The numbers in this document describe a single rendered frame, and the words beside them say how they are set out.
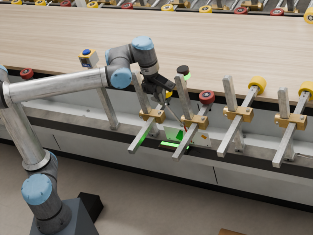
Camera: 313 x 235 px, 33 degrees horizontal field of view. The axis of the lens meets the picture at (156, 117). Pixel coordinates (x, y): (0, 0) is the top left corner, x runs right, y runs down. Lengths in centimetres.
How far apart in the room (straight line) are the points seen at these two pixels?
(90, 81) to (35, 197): 68
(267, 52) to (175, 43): 57
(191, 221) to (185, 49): 106
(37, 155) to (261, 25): 148
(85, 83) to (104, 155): 150
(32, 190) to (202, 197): 124
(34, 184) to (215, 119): 103
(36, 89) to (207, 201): 155
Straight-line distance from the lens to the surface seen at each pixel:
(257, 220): 324
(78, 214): 278
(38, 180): 263
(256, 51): 294
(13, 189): 402
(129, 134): 292
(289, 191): 311
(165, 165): 340
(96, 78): 222
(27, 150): 263
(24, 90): 226
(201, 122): 259
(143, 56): 232
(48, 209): 264
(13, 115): 250
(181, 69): 250
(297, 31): 306
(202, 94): 270
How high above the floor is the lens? 257
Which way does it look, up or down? 39 degrees down
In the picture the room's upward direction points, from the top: 18 degrees counter-clockwise
